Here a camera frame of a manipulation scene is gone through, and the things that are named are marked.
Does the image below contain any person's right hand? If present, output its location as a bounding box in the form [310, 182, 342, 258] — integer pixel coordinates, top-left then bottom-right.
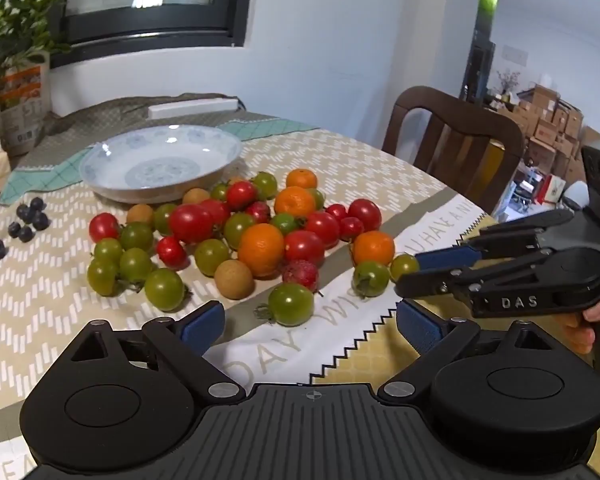
[561, 296, 600, 357]

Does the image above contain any patchwork printed tablecloth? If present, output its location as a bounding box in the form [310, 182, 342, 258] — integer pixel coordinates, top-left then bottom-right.
[0, 92, 600, 480]

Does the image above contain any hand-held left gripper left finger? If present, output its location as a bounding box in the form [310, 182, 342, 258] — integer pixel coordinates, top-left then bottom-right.
[70, 301, 245, 405]

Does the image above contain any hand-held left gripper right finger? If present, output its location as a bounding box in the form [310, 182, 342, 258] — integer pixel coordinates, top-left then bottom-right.
[377, 300, 556, 405]

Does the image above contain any white power strip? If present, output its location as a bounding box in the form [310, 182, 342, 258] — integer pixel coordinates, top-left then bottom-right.
[147, 98, 238, 120]

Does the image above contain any yellow-green tomato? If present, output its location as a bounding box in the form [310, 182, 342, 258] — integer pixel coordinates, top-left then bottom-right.
[390, 254, 421, 282]

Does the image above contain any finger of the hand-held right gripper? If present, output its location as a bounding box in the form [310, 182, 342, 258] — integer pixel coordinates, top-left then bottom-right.
[414, 208, 588, 272]
[395, 249, 563, 307]

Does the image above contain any white ceramic bowl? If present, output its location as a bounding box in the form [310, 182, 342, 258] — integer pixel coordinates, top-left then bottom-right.
[79, 124, 243, 204]

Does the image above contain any vase with dried twigs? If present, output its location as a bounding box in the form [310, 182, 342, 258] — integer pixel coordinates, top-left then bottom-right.
[496, 69, 522, 98]

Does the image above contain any pile of cardboard boxes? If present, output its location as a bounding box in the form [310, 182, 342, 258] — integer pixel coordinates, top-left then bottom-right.
[500, 82, 600, 191]

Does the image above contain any cluster of blueberries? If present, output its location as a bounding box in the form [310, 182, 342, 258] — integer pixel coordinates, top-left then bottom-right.
[0, 196, 51, 261]

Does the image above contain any pile of green cherry tomatoes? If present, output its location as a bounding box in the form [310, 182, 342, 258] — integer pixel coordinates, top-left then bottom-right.
[86, 171, 391, 327]

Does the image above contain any printed paper carton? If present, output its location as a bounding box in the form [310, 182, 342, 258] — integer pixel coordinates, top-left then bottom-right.
[0, 52, 51, 157]

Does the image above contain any dark wooden chair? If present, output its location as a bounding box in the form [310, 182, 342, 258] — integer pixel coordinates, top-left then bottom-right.
[381, 86, 526, 216]

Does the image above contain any pile of red cherry tomatoes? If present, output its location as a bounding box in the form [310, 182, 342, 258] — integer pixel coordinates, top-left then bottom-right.
[89, 180, 382, 267]

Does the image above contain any broad-leaf potted plant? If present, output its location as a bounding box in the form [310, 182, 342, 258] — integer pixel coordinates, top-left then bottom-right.
[0, 0, 73, 126]

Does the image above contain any orange mandarin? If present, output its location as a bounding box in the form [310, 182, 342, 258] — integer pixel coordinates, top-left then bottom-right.
[238, 223, 286, 279]
[274, 186, 317, 219]
[351, 230, 396, 267]
[285, 168, 319, 191]

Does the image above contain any white wall panel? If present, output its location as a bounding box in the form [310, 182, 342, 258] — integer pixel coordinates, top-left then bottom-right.
[501, 44, 530, 66]

